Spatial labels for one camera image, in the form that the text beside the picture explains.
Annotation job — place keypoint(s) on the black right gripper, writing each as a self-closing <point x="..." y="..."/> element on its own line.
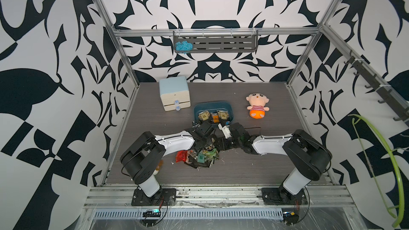
<point x="219" y="140"/>

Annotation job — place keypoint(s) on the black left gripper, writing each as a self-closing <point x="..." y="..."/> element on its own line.
<point x="208" y="141"/>

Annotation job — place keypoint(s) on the yellow label tea bag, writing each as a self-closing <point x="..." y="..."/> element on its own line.
<point x="205" y="115"/>

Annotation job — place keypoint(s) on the green pattern tea bag pile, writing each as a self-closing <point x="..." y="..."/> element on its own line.
<point x="202" y="159"/>

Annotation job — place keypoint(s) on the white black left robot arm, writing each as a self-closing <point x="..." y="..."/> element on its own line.
<point x="140" y="160"/>

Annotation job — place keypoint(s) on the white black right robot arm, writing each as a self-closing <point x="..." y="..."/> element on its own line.
<point x="309" y="157"/>

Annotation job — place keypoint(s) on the teal plastic storage box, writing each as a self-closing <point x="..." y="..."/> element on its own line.
<point x="213" y="108"/>

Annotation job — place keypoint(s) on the red foil tea bag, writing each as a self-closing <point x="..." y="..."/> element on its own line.
<point x="182" y="156"/>

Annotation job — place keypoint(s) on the plush doll orange pants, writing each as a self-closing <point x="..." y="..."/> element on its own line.
<point x="257" y="105"/>

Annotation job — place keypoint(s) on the small blue cream drawer cabinet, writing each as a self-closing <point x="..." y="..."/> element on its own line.
<point x="174" y="93"/>

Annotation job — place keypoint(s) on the small brown white plush dog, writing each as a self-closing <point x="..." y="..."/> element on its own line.
<point x="158" y="168"/>

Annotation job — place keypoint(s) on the blue crumpled item on shelf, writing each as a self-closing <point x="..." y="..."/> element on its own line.
<point x="183" y="47"/>

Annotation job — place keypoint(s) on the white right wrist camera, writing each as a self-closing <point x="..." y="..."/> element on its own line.
<point x="226" y="131"/>

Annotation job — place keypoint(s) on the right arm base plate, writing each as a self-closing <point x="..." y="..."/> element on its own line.
<point x="274" y="195"/>

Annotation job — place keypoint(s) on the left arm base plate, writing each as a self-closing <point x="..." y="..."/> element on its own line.
<point x="166" y="194"/>

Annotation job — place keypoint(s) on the grey perforated wall shelf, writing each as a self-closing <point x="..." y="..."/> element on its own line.
<point x="219" y="42"/>

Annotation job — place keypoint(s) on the black wall hook rail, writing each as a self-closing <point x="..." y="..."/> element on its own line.
<point x="377" y="84"/>

